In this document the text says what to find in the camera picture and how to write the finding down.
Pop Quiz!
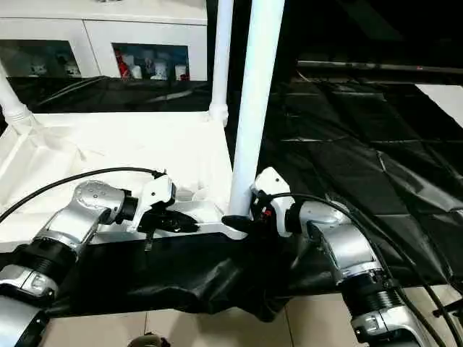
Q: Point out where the dark horizontal metal rail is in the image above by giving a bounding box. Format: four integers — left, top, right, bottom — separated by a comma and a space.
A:
296, 60, 463, 77

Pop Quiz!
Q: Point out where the white glass-door cabinet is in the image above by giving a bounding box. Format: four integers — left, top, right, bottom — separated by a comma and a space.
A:
0, 0, 210, 82

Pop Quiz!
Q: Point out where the white plastic table top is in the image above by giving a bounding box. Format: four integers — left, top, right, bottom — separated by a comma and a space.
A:
0, 103, 250, 254

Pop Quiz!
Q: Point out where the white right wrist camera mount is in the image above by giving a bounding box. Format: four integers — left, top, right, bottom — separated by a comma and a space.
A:
249, 166, 293, 239

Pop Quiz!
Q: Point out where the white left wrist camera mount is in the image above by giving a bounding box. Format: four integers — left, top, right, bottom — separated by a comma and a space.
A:
126, 174, 177, 234

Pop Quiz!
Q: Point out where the white blue carton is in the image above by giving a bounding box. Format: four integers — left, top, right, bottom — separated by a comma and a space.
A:
150, 59, 169, 80

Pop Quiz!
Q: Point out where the large black box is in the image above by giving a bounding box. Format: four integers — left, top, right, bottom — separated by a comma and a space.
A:
205, 0, 463, 83

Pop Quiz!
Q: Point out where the red box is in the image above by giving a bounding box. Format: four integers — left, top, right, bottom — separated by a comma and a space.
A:
116, 52, 132, 80

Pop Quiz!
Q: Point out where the white plastic table leg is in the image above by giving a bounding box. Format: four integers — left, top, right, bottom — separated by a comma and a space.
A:
226, 0, 286, 220
207, 0, 233, 127
0, 57, 40, 134

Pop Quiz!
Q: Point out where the black plastic mat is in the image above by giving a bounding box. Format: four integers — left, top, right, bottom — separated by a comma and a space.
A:
0, 74, 463, 323

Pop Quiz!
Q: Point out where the grey flat board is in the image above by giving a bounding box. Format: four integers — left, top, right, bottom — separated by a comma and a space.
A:
414, 84, 463, 130

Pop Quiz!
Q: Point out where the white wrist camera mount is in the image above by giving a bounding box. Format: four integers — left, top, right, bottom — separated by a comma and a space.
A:
249, 166, 293, 239
126, 174, 177, 234

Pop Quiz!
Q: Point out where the dark rounded robot foot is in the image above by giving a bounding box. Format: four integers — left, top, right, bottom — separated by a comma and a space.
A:
129, 334, 170, 347

